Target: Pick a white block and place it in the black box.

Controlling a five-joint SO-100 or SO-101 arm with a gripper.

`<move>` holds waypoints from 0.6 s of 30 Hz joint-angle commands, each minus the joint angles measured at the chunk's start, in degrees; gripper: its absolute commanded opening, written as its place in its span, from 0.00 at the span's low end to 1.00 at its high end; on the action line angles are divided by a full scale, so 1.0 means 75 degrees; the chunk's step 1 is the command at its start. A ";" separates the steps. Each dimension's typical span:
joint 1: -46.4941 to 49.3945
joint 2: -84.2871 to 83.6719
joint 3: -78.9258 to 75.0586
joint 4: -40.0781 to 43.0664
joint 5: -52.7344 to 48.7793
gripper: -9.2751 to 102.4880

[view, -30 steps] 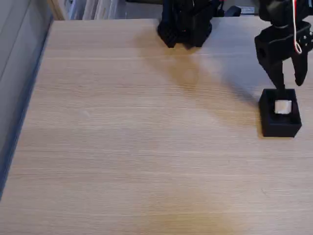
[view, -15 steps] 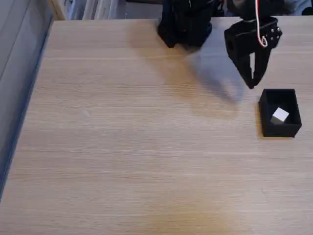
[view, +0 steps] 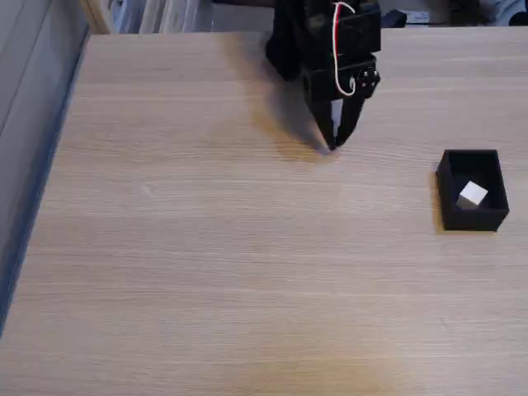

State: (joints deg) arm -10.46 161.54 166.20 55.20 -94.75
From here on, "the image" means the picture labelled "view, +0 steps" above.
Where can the white cube block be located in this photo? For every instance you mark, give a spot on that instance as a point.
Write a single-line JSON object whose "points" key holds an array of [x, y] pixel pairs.
{"points": [[473, 193]]}

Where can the black open box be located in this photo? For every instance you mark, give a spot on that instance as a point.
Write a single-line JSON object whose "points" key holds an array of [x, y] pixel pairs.
{"points": [[474, 218]]}

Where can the dark blue object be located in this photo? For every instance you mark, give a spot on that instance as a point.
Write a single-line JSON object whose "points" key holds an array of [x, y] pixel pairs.
{"points": [[394, 18]]}

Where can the black round object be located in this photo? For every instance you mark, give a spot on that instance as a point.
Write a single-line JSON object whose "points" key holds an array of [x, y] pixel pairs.
{"points": [[519, 20]]}

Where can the light wooden strip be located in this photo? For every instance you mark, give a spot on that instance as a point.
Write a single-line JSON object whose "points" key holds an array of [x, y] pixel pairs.
{"points": [[95, 16]]}

